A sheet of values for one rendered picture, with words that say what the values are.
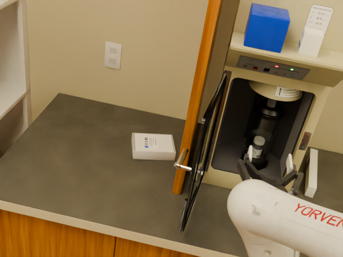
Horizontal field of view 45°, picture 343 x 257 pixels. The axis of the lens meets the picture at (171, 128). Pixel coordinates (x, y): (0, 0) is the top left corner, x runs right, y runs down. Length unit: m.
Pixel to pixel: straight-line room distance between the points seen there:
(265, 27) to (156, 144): 0.68
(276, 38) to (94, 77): 0.99
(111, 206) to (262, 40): 0.69
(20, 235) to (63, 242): 0.15
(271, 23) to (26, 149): 0.97
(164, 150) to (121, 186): 0.23
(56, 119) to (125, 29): 0.46
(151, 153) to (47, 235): 0.46
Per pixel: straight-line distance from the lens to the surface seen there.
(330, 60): 1.20
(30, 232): 1.51
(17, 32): 1.95
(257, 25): 1.12
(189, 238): 1.32
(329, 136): 1.93
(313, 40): 1.17
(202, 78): 1.20
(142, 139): 1.61
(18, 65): 2.02
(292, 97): 1.36
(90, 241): 1.44
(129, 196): 1.42
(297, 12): 1.23
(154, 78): 1.81
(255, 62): 1.19
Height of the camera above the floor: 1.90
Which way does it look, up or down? 33 degrees down
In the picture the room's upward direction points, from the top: 10 degrees clockwise
